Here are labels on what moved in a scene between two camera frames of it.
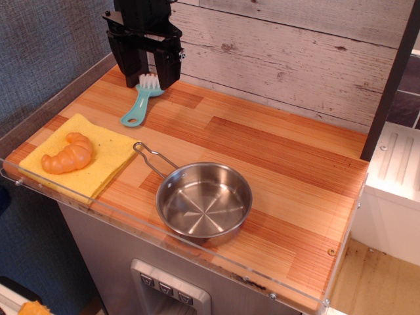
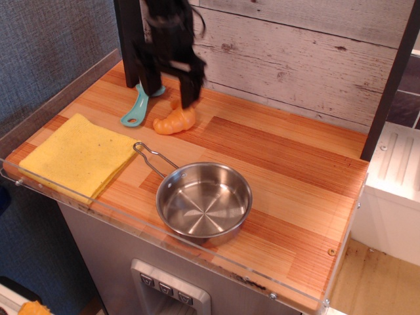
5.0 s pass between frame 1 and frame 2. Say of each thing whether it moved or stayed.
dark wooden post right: stayed
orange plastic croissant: moved
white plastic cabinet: stayed
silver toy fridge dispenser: stayed
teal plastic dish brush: stayed
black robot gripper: moved
